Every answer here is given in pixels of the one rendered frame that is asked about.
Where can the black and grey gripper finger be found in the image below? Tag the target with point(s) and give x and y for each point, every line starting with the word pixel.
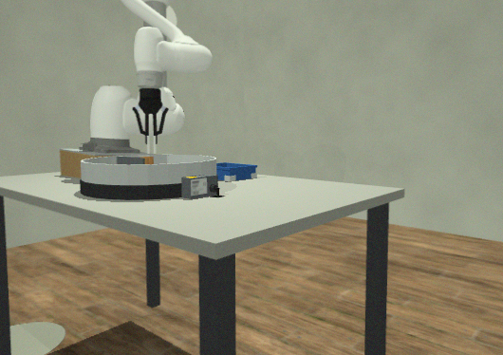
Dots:
pixel 136 109
pixel 156 133

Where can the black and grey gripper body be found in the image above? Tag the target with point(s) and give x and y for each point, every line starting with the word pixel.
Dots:
pixel 150 93

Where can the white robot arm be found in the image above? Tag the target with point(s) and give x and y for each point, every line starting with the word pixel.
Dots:
pixel 112 116

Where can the blue crate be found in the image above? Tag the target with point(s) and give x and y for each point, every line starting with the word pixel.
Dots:
pixel 235 171

